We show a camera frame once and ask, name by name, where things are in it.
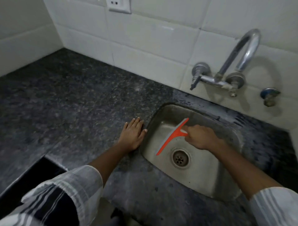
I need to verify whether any person's right hand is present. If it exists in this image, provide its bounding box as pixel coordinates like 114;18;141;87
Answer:
182;124;224;151

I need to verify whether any person's left hand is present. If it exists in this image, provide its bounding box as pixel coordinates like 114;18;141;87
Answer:
117;117;148;153

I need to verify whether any orange squeegee with grey blade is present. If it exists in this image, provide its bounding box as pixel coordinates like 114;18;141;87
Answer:
155;118;190;156

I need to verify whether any person's left forearm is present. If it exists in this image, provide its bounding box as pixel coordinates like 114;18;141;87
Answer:
88;142;131;187

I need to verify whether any person's right forearm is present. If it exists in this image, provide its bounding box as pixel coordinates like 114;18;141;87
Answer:
213;141;285;201

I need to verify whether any round metal sink drain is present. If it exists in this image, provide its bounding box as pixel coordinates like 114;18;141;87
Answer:
172;149;191;167

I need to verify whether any stainless steel sink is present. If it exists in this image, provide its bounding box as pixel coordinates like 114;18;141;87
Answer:
141;104;244;202

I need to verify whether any white striped shirt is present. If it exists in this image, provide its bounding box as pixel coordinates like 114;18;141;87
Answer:
0;165;298;226

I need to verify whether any chrome wall faucet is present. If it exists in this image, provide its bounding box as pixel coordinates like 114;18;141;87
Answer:
190;28;261;98

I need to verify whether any metal wall valve blue cap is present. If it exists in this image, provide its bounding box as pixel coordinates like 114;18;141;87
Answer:
260;88;281;107

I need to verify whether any white wall socket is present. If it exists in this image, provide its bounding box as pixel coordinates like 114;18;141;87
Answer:
106;0;132;14

